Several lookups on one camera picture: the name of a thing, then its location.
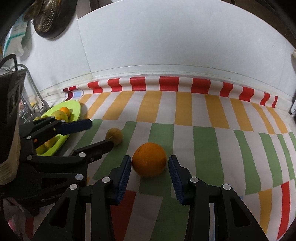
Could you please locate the green apple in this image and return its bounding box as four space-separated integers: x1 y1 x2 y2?
51 110 69 122

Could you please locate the orange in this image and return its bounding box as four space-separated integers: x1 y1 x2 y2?
132 142 167 178

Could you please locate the lime green plate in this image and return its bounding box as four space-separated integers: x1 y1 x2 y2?
36 100 81 156

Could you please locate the black wok pan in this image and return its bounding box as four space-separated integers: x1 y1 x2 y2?
35 0 78 39

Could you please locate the metal colander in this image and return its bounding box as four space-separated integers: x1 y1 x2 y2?
33 0 62 33

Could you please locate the small orange mandarin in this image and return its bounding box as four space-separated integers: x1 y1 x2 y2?
60 106 71 118

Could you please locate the slim chrome faucet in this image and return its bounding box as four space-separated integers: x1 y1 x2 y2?
17 64 50 114

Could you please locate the striped colourful tablecloth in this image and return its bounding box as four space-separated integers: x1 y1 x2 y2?
62 76 295 240

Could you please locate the small brownish kiwi fruit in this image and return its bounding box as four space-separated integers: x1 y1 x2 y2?
105 128 123 146

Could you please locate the tissue paper package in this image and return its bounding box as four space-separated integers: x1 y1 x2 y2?
3 15 28 57

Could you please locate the white dish rack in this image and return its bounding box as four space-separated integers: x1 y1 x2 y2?
290 101 296 116

